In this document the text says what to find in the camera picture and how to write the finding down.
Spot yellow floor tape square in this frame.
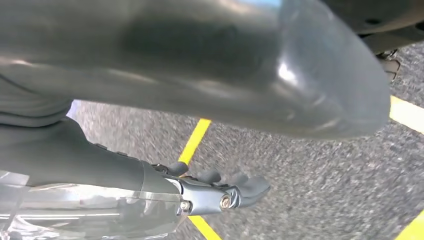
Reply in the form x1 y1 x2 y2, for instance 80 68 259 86
178 95 424 240

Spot dark robot lower body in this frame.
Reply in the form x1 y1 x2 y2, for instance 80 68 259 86
319 0 424 83

